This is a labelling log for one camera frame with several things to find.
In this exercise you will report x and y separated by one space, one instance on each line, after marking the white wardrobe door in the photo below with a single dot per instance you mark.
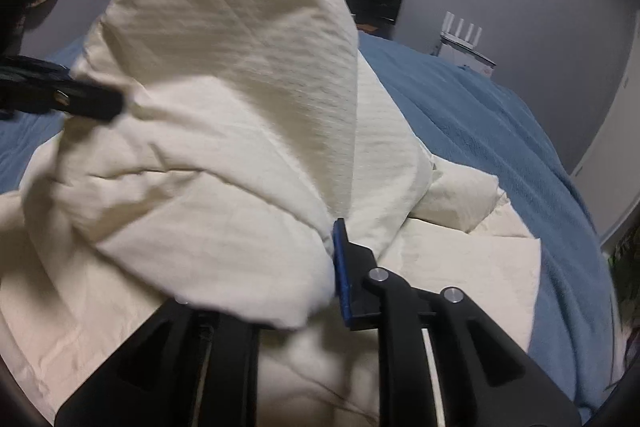
607 176

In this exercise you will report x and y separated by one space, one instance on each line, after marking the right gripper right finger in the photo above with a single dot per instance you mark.
440 357

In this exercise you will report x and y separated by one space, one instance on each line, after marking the white wifi router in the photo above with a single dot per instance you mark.
457 31

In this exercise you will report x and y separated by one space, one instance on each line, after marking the blue bed blanket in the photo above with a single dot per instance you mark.
469 119

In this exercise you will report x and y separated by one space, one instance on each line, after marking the cream hooded puffer jacket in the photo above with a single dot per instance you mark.
251 126

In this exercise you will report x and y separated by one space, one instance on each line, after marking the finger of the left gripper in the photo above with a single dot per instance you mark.
38 87

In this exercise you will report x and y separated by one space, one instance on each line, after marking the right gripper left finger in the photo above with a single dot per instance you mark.
181 367

